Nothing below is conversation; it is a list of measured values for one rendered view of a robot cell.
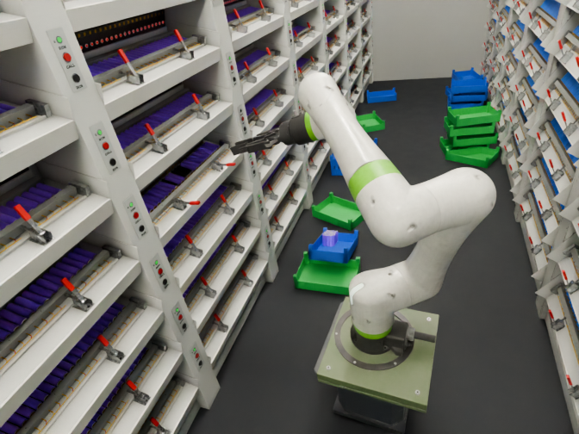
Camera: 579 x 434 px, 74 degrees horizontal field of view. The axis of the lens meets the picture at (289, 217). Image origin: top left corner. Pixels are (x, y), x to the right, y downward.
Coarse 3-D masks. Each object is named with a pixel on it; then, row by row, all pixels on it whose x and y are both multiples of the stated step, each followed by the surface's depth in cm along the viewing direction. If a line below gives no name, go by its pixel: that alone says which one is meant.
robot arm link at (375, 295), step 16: (368, 272) 114; (384, 272) 113; (352, 288) 111; (368, 288) 109; (384, 288) 108; (400, 288) 109; (352, 304) 112; (368, 304) 107; (384, 304) 108; (400, 304) 110; (352, 320) 119; (368, 320) 112; (384, 320) 112; (368, 336) 116; (384, 336) 117
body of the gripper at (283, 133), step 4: (280, 124) 120; (284, 124) 118; (288, 124) 118; (280, 128) 119; (284, 128) 118; (288, 128) 117; (280, 132) 118; (284, 132) 118; (288, 132) 117; (272, 136) 121; (276, 136) 120; (280, 136) 119; (284, 136) 118; (288, 136) 118; (280, 140) 120; (284, 140) 119; (288, 140) 119; (292, 140) 119; (284, 144) 121; (288, 144) 121; (292, 144) 121
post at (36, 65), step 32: (32, 0) 73; (32, 32) 74; (64, 32) 79; (0, 64) 81; (32, 64) 78; (0, 96) 86; (96, 96) 88; (64, 160) 92; (96, 160) 89; (128, 192) 100; (128, 224) 100; (160, 256) 113; (160, 288) 114; (192, 320) 132
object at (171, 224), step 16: (224, 160) 151; (240, 160) 159; (208, 176) 141; (224, 176) 147; (192, 192) 132; (208, 192) 136; (192, 208) 128; (160, 224) 117; (176, 224) 120; (160, 240) 113
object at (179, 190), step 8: (224, 144) 156; (216, 152) 150; (208, 160) 145; (200, 168) 140; (192, 176) 136; (184, 184) 131; (176, 192) 127; (168, 200) 123; (160, 208) 119; (152, 216) 116
